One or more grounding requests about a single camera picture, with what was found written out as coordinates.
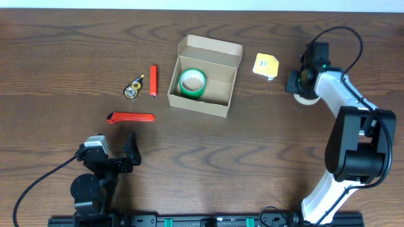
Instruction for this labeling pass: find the green tape roll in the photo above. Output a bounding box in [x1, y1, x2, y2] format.
[179, 68, 207, 98]

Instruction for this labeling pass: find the red utility knife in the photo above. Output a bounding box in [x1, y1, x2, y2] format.
[107, 112, 155, 124]

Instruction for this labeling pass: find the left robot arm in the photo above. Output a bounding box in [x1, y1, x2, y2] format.
[70, 142, 141, 220]

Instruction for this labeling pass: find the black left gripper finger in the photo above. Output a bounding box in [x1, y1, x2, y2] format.
[122, 131, 141, 166]
[78, 144, 92, 154]

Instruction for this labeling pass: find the red stapler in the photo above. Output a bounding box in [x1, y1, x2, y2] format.
[150, 65, 158, 98]

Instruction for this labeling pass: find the beige masking tape roll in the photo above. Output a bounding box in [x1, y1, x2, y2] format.
[294, 94, 321, 105]

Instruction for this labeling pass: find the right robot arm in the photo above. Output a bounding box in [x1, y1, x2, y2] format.
[246, 65, 396, 226]

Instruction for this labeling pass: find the yellow correction tape dispenser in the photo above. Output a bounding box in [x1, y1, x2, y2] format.
[123, 74, 145, 99]

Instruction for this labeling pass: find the left black cable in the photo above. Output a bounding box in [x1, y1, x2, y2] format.
[12, 155, 78, 227]

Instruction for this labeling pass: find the brown cardboard box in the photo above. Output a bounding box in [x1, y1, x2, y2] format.
[167, 35, 243, 118]

